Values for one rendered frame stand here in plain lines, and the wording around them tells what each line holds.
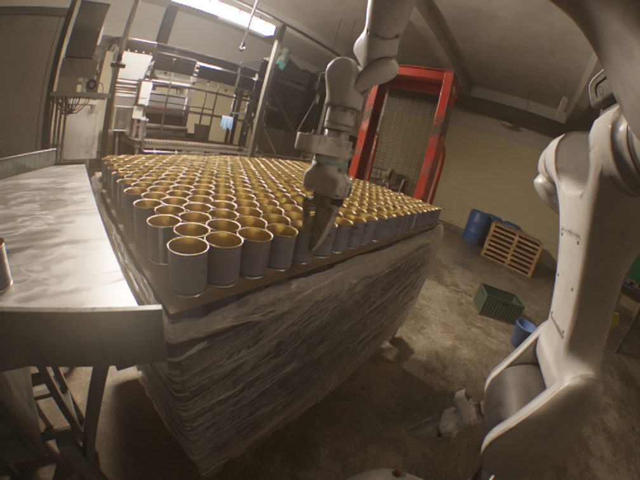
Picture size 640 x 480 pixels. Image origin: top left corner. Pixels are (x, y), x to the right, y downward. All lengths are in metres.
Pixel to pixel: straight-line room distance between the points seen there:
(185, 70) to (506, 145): 8.46
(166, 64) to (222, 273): 3.27
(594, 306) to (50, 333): 0.67
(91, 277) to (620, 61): 0.72
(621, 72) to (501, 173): 9.00
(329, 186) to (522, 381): 0.51
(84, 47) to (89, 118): 0.86
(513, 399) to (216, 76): 3.89
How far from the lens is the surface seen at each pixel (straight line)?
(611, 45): 0.25
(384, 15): 0.45
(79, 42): 2.85
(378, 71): 0.53
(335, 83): 0.55
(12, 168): 1.63
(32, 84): 3.08
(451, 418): 0.89
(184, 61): 3.69
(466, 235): 8.06
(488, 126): 9.50
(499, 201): 9.16
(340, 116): 0.54
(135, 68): 3.56
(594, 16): 0.25
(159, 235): 0.54
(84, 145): 3.35
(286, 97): 5.06
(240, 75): 4.05
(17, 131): 3.09
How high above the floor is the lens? 1.37
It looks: 19 degrees down
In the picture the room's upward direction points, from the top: 14 degrees clockwise
